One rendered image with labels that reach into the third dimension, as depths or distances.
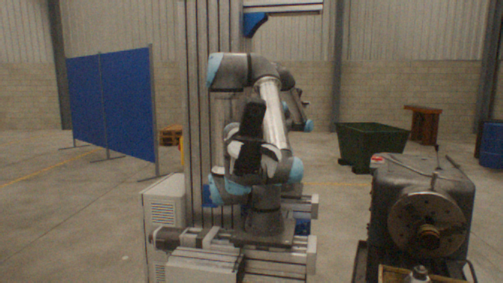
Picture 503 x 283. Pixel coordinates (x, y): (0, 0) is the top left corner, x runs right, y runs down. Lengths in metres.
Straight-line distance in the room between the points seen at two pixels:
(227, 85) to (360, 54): 10.91
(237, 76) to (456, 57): 12.08
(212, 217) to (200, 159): 0.27
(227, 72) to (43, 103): 13.34
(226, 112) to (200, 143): 0.33
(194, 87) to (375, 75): 10.79
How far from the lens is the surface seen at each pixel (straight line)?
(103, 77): 7.67
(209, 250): 1.31
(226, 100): 1.10
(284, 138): 0.96
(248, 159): 0.70
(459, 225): 1.65
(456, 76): 12.95
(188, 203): 1.48
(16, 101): 14.93
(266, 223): 1.21
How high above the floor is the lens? 1.71
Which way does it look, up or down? 11 degrees down
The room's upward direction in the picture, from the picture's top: straight up
